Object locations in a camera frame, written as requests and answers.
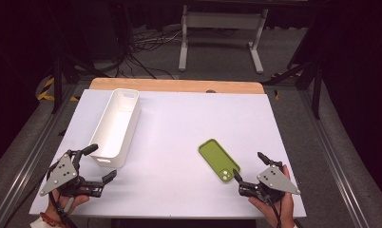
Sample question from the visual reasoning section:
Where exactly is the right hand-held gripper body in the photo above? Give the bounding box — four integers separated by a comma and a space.
238, 161, 301, 205

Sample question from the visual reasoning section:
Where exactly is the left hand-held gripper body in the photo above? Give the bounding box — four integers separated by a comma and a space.
39, 149, 104, 199

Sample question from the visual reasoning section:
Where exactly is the green phone case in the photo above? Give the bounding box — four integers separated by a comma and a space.
198, 138, 241, 183

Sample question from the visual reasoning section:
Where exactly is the white plastic storage bin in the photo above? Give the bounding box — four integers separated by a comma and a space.
88, 87, 142, 169

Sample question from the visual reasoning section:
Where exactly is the person's left hand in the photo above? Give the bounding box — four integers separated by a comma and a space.
47, 189, 90, 220

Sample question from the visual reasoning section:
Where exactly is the person's right hand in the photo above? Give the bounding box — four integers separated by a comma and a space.
248, 164, 300, 228

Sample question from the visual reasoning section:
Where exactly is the white sleeve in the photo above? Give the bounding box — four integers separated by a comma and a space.
29, 218, 55, 228

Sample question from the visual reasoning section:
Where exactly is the yellow black floor tape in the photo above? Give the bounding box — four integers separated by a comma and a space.
36, 77, 81, 103

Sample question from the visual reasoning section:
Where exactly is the black metal stand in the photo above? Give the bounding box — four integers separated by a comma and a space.
261, 15, 324, 121
50, 51, 112, 116

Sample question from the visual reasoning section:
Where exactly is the white table board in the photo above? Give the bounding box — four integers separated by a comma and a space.
29, 88, 307, 219

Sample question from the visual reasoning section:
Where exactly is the white metal stand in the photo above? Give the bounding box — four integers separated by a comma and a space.
178, 4, 269, 75

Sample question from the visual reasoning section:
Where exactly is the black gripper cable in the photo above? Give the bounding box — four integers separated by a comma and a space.
47, 191, 79, 228
265, 195, 282, 228

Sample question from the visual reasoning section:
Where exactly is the aluminium floor rail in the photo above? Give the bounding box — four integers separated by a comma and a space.
0, 85, 83, 228
297, 89, 374, 228

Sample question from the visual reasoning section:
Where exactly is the red bead bracelet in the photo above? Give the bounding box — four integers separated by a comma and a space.
39, 212, 67, 228

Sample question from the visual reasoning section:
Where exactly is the bundle of floor cables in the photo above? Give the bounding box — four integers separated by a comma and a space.
114, 23, 184, 80

